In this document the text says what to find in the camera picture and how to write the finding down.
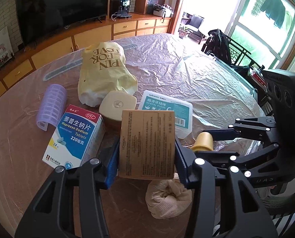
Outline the yellow plastic cup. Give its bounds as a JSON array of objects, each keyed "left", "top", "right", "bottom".
[{"left": 191, "top": 132, "right": 214, "bottom": 152}]

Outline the paper ball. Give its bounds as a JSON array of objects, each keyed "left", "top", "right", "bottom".
[{"left": 145, "top": 173, "right": 192, "bottom": 219}]

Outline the brown cardboard box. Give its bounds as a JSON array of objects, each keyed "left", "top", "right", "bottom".
[{"left": 119, "top": 110, "right": 175, "bottom": 180}]

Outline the blue white medicine box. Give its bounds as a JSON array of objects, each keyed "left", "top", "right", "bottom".
[{"left": 42, "top": 105, "right": 105, "bottom": 169}]

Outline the dental floss plastic box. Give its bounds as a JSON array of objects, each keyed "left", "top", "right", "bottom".
[{"left": 137, "top": 90, "right": 193, "bottom": 139}]

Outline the gold lid cream jar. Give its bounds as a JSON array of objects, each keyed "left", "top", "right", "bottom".
[{"left": 99, "top": 91, "right": 137, "bottom": 130}]

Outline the yellow plastic bag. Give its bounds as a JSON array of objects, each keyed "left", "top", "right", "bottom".
[{"left": 77, "top": 42, "right": 138, "bottom": 107}]

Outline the hanging dark green shirt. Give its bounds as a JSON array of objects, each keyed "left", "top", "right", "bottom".
[{"left": 260, "top": 0, "right": 285, "bottom": 29}]

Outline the black wooden chair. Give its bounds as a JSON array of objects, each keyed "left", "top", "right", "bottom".
[{"left": 202, "top": 29, "right": 273, "bottom": 116}]

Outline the wooden sideboard cabinet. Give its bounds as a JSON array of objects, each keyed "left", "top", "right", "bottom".
[{"left": 0, "top": 13, "right": 171, "bottom": 97}]

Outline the black coffee machine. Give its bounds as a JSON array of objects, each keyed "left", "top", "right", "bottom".
[{"left": 109, "top": 0, "right": 131, "bottom": 18}]

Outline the black flat television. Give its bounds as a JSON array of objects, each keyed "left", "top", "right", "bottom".
[{"left": 16, "top": 0, "right": 108, "bottom": 45}]

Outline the animal picture frame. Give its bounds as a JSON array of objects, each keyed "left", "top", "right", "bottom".
[{"left": 0, "top": 26, "right": 13, "bottom": 68}]

